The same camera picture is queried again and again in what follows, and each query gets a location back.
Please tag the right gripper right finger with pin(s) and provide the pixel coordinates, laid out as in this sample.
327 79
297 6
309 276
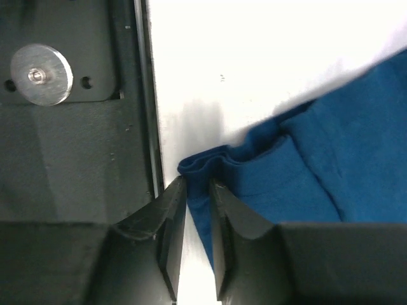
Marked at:
258 262

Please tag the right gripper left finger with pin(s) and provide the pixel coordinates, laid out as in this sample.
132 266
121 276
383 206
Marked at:
135 261

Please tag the blue t shirt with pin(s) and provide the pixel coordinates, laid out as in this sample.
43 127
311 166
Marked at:
340 157

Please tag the silver round washer bolt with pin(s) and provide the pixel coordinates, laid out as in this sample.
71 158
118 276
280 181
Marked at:
42 75

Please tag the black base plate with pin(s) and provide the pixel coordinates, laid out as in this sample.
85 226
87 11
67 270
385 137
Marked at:
95 156

